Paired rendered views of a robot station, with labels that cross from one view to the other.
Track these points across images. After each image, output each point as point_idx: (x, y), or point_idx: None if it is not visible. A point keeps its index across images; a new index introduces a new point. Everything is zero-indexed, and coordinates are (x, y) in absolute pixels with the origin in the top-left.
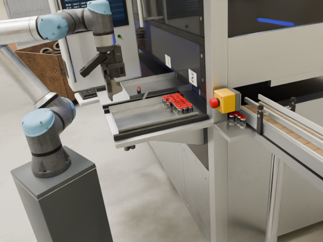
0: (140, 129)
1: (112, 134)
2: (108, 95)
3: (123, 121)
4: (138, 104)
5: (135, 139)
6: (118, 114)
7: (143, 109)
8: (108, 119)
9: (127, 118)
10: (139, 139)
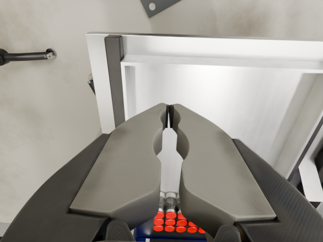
0: (120, 117)
1: (155, 38)
2: (138, 114)
3: (221, 88)
4: (288, 152)
5: (97, 92)
6: (286, 86)
7: (259, 152)
8: (276, 47)
9: (235, 104)
10: (97, 101)
